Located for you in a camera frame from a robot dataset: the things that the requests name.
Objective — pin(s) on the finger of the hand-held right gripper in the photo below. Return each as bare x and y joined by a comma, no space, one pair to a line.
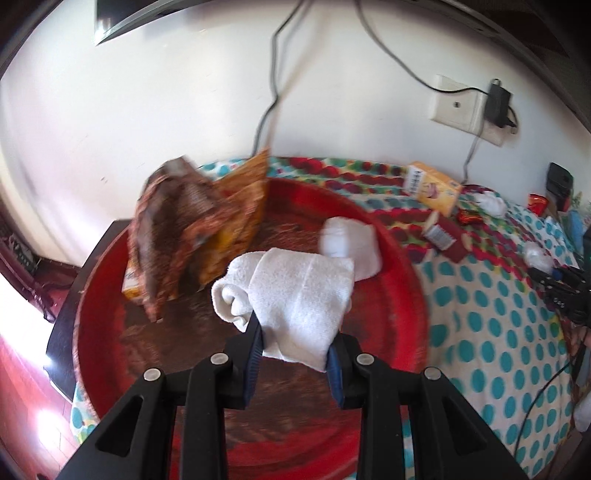
565,293

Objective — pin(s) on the clear plastic wrap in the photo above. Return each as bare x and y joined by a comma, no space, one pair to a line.
538,256

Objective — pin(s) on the black power adapter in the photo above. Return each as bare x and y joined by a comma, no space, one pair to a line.
497,104

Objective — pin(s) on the dark wooden furniture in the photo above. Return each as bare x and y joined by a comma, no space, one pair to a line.
27,267

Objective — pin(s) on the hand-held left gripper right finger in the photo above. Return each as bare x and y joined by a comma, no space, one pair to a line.
336,374

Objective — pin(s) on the polka dot tablecloth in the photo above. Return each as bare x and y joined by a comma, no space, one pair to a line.
485,332

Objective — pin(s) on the black television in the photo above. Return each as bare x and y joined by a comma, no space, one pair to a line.
120,18

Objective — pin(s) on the round red tray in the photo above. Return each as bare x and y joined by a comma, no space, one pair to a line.
291,415

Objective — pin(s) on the yellow carton box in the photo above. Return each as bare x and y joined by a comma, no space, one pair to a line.
434,184
131,284

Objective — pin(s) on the white wall socket panel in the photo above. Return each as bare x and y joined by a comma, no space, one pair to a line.
452,104

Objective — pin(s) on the small dark red box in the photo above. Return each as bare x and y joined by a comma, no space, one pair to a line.
445,237

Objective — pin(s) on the clear green printed plastic bag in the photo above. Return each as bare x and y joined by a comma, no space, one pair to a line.
579,230

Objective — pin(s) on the white towel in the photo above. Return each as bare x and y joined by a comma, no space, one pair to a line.
295,300

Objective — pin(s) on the small red wrapper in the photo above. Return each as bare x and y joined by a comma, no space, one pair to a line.
468,215

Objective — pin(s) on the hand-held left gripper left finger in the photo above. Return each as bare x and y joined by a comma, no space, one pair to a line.
251,364

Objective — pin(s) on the red snack packet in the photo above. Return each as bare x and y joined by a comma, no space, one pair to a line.
538,203

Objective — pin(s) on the orange snack bag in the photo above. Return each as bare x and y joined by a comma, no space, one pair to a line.
240,207

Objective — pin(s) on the brown snack bag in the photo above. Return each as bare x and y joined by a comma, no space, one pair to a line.
175,230

